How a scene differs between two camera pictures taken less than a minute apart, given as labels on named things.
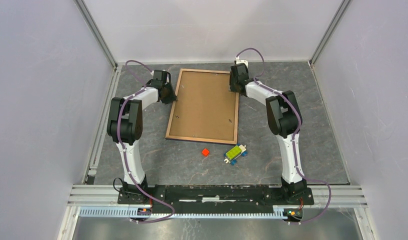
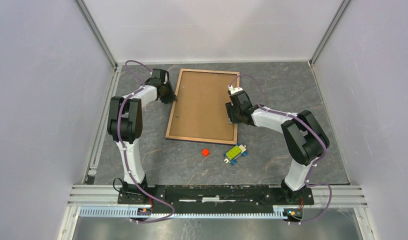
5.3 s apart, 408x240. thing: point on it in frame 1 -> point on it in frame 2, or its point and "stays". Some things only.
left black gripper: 173,97 stays
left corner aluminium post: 85,12 stays
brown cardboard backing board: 205,107 stays
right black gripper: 231,85 -> 230,110
